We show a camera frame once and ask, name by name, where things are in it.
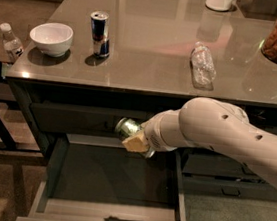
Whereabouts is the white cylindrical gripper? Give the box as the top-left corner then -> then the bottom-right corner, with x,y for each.
122,110 -> 189,153

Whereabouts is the green soda can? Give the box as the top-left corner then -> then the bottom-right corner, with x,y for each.
111,115 -> 160,161

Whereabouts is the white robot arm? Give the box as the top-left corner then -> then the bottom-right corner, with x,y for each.
122,97 -> 277,189

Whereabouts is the open middle drawer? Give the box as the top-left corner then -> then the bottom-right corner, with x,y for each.
16,138 -> 186,221

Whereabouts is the middle right drawer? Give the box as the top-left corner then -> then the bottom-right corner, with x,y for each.
183,149 -> 260,180

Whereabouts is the top left drawer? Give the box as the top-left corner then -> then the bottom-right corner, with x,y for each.
30,101 -> 155,138

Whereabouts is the clear plastic bottle on counter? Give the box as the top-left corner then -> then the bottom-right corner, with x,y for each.
190,41 -> 217,91

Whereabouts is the grey kitchen counter cabinet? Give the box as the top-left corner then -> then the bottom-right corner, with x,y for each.
0,0 -> 277,204

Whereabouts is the bottom right drawer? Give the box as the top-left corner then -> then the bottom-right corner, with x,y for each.
182,176 -> 277,202

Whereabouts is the blue silver energy drink can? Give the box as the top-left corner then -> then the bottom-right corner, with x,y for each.
90,11 -> 110,58

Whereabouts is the white ceramic bowl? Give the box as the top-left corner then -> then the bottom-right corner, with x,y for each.
29,22 -> 74,57

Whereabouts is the smartphone on side table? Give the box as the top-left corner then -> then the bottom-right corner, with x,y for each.
0,61 -> 13,81

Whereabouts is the small bottle with white cap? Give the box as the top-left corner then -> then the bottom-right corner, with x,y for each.
0,22 -> 24,63

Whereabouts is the white paper towel roll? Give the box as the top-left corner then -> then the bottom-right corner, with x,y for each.
205,0 -> 233,12

